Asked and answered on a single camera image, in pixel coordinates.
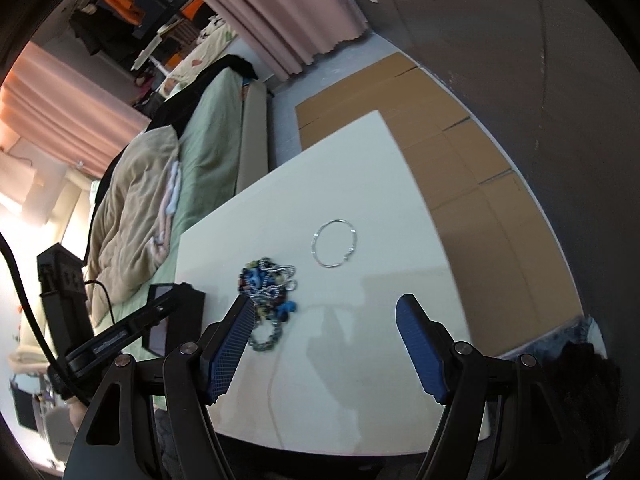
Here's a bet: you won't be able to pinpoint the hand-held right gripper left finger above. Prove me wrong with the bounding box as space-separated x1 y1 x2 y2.
62 294 257 480

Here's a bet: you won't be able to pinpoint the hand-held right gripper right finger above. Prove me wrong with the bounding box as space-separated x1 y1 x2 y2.
396 294 551 480

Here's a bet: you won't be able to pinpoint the chunky silver link bracelet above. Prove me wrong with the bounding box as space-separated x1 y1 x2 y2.
248 317 287 355

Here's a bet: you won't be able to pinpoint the dark multicolour beaded bracelet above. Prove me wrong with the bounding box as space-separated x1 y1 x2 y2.
237 257 275 297

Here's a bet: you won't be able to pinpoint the pile of beaded jewelry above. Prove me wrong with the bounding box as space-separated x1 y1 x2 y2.
249 267 299 322

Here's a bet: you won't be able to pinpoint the silver ball chain necklace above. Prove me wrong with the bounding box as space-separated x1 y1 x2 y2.
254 264 301 307

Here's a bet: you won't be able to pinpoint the silver bangle bracelet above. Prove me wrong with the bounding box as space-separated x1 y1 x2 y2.
312 218 359 268

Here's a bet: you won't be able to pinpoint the beige comforter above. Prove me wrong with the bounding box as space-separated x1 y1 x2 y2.
89 126 182 313

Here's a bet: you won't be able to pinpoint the pale blue white cloth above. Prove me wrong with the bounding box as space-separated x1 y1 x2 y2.
161 161 184 217

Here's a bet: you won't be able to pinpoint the blue denim cloth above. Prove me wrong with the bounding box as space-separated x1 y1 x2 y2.
562 314 610 358

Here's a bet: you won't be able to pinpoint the dark cloth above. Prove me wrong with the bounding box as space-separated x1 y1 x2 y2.
542 340 632 480

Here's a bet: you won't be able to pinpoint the flattened cardboard sheets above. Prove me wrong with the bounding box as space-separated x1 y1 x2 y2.
295 51 585 358

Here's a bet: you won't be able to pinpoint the pink curtain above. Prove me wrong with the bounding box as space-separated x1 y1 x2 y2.
165 0 372 81
0 41 152 181

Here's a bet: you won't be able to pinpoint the black clothing on bed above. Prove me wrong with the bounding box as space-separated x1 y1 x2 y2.
148 54 260 133

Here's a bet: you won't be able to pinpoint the white clothes rack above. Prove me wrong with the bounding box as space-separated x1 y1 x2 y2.
131 14 183 73

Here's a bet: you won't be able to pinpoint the floral blanket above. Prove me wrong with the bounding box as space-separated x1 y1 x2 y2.
161 15 237 92

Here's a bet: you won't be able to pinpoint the orange cloth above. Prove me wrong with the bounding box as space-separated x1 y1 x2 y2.
94 0 145 25

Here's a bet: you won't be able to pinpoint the black cable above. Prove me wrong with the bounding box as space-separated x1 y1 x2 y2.
0 234 92 408

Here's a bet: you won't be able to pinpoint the beige bed frame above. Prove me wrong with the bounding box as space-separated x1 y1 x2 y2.
234 81 271 195

